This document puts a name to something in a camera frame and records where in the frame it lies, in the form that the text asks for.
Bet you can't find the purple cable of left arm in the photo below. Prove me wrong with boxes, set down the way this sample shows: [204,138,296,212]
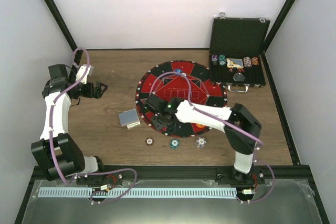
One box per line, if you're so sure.
[49,47,91,184]

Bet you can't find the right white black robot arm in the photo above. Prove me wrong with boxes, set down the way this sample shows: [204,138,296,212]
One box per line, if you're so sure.
[144,94,263,184]

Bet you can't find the white chip stack in case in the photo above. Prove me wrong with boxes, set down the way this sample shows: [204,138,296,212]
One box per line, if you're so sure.
[243,57,252,68]

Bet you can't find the orange chip stack in case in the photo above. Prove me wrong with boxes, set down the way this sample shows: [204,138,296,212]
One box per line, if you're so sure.
[251,57,259,66]

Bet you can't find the red brown chip stack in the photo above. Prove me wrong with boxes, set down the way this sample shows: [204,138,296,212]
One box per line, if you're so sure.
[145,137,154,146]

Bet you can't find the purple chip stack in case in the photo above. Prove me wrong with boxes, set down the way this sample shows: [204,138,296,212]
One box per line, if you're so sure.
[211,55,218,65]

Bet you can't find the light blue slotted cable duct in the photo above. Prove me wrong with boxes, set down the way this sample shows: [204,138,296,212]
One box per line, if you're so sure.
[37,187,237,199]

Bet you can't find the black poker chip case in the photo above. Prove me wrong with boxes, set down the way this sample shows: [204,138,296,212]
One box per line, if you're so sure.
[208,12,270,92]

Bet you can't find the teal chip stack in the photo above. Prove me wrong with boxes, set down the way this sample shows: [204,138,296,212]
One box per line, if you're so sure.
[170,138,180,150]
[218,55,226,66]

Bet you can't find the teal chip stack in case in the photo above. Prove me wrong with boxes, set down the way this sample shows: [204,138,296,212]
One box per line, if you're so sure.
[218,55,226,66]

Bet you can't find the card deck in case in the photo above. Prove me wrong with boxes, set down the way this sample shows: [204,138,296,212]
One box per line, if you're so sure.
[227,58,244,69]

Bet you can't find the playing card deck with box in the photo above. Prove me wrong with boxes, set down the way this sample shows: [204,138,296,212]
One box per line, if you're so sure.
[119,109,141,129]

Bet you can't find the blue small blind button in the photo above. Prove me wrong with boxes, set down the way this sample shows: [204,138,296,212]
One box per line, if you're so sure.
[174,69,183,75]

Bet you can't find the red dice in case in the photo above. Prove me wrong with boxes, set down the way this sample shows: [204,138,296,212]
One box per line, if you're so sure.
[228,68,245,73]

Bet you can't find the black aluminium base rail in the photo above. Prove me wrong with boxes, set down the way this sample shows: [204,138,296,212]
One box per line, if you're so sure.
[31,165,313,183]

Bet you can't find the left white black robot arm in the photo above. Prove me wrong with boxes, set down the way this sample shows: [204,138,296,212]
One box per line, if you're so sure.
[31,64,108,184]

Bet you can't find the blue white chip stack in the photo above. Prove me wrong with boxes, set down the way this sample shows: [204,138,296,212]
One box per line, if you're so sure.
[195,137,206,148]

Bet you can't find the round red black poker mat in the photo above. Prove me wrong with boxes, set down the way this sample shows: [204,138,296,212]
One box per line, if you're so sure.
[135,60,228,129]

